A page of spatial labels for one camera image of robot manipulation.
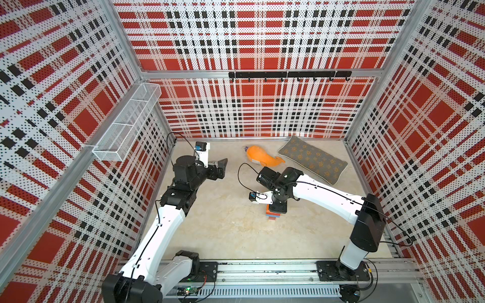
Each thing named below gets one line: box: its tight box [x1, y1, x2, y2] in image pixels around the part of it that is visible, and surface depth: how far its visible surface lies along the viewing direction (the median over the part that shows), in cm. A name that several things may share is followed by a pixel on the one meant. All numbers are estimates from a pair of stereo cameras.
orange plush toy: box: [246, 145, 286, 168], surface depth 108 cm
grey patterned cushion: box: [277, 135, 348, 185], surface depth 107 cm
